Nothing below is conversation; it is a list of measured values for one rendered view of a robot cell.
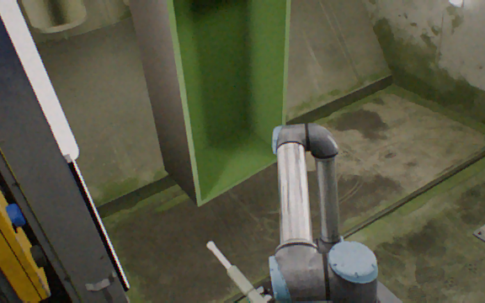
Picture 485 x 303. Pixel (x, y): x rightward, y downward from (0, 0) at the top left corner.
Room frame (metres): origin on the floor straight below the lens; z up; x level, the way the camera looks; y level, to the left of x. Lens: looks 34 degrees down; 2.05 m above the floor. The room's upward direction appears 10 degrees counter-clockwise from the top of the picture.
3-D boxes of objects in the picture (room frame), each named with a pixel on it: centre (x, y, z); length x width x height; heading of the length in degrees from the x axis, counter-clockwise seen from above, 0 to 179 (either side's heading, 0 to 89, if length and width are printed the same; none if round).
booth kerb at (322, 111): (2.98, -0.15, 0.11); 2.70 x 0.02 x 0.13; 115
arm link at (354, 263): (1.00, -0.27, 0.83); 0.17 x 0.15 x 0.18; 81
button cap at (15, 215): (0.76, 0.48, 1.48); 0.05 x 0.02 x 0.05; 25
